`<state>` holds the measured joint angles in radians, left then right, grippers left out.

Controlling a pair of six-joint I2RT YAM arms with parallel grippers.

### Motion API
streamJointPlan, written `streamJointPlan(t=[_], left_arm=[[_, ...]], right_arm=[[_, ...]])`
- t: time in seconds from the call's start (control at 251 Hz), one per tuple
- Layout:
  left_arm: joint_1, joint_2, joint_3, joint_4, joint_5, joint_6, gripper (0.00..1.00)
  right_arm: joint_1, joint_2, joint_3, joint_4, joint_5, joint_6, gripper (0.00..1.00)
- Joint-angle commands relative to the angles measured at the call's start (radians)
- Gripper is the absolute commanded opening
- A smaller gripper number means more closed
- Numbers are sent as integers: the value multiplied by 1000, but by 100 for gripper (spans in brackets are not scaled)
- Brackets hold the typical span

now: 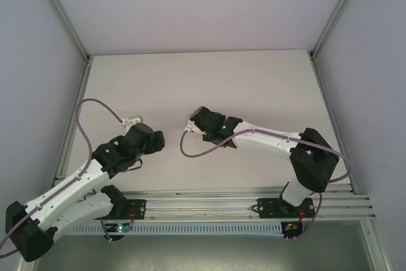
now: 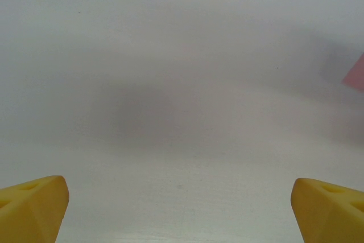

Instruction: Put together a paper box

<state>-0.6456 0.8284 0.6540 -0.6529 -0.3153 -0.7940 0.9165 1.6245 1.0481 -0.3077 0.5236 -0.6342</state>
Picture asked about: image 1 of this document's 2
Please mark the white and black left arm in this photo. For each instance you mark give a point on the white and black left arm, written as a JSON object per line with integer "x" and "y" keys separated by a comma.
{"x": 63, "y": 195}

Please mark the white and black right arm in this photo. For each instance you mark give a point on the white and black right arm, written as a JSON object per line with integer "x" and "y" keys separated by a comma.
{"x": 304, "y": 156}

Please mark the small circuit board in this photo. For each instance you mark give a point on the small circuit board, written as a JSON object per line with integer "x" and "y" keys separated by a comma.
{"x": 290, "y": 227}
{"x": 119, "y": 228}

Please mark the aluminium side rail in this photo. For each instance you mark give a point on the aluminium side rail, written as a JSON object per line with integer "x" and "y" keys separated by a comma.
{"x": 330, "y": 106}
{"x": 71, "y": 125}

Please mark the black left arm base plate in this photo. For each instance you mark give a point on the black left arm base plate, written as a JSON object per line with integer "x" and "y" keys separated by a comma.
{"x": 138, "y": 209}

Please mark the aluminium mounting rail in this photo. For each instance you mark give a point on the aluminium mounting rail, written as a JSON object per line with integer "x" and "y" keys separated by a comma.
{"x": 196, "y": 207}

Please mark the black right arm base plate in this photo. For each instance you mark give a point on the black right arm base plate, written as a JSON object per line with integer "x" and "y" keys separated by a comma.
{"x": 268, "y": 209}

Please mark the aluminium frame post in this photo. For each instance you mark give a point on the aluminium frame post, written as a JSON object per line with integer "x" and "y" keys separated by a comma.
{"x": 60, "y": 14}
{"x": 337, "y": 14}

